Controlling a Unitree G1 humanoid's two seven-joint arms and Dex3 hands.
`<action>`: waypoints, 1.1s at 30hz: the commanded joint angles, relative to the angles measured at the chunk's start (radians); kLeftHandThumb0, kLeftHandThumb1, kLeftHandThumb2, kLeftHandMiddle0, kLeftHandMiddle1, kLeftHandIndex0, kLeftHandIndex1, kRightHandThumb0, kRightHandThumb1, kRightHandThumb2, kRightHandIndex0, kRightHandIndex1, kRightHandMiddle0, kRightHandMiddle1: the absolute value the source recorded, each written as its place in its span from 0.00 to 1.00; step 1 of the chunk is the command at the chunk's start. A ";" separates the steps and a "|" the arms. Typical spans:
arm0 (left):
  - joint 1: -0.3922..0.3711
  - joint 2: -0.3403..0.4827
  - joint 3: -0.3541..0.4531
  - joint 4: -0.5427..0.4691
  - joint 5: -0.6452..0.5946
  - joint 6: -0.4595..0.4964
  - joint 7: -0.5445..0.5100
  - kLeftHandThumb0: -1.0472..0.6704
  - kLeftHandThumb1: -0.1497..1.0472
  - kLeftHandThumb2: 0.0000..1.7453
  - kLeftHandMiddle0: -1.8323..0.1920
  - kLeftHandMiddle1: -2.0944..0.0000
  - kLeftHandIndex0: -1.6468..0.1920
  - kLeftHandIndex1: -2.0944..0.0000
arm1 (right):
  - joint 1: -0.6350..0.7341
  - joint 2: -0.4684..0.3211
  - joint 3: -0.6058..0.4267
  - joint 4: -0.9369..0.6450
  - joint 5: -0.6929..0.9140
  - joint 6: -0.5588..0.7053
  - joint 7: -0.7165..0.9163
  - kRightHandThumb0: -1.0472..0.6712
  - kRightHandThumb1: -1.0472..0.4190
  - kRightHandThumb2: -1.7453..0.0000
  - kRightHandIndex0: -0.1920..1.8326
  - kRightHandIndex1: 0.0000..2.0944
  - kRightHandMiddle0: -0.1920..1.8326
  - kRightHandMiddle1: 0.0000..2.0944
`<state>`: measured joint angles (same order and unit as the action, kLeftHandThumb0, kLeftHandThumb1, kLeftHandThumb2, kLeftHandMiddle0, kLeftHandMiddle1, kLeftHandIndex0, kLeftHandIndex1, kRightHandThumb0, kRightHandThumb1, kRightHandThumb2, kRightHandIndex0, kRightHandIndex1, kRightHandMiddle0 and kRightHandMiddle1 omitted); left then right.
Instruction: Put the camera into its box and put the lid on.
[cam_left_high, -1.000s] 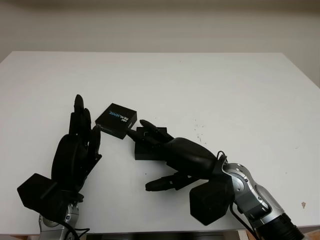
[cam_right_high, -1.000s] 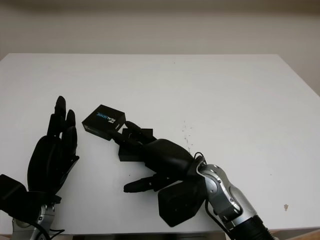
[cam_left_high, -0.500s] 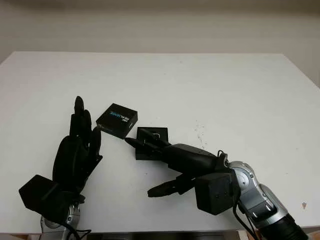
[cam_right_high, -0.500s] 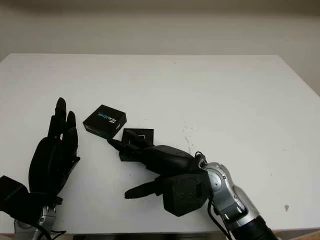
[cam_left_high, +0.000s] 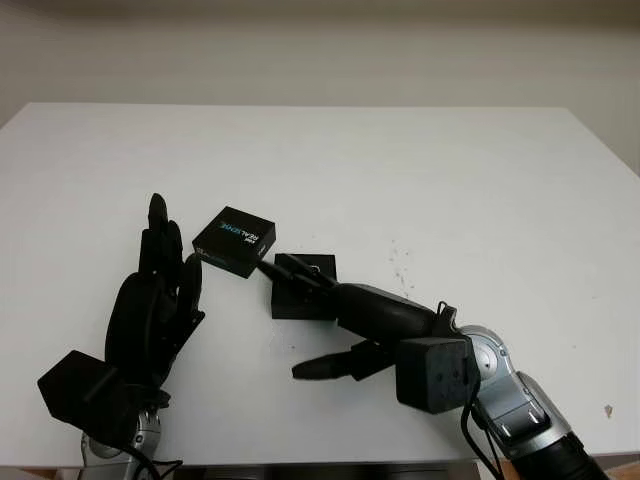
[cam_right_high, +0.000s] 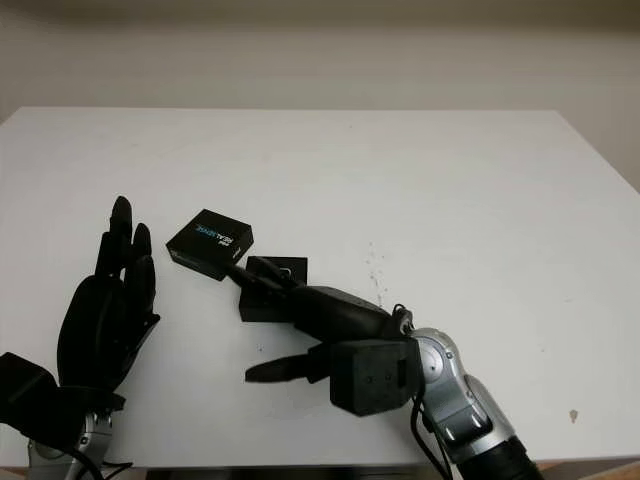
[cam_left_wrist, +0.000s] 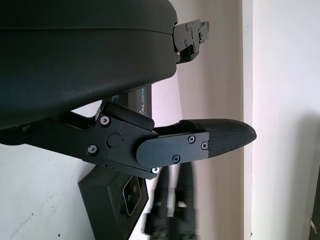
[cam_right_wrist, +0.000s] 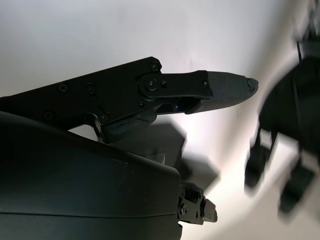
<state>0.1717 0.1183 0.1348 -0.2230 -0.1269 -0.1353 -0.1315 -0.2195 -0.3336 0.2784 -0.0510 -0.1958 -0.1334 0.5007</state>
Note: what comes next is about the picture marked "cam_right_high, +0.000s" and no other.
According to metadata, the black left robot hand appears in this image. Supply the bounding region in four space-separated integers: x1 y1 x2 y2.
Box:
55 195 162 399

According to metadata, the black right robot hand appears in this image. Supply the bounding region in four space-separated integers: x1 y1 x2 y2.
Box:
227 262 412 387

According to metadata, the black RealSense box lid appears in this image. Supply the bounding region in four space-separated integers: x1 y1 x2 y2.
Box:
165 207 255 280

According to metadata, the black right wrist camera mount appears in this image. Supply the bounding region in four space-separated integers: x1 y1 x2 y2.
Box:
329 337 424 417

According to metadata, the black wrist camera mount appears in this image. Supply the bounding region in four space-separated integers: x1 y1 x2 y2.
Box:
0 351 59 442
329 337 424 417

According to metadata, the black camera box base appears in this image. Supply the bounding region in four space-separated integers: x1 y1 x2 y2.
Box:
239 255 308 324

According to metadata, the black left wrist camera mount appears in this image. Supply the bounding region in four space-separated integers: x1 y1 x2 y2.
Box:
0 351 59 442

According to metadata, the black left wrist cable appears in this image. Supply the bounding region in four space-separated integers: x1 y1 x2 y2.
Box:
63 443 134 480

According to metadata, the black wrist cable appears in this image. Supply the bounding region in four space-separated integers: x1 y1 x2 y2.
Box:
389 303 454 480
63 443 134 480

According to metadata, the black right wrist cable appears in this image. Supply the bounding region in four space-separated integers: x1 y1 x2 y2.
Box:
389 303 454 480

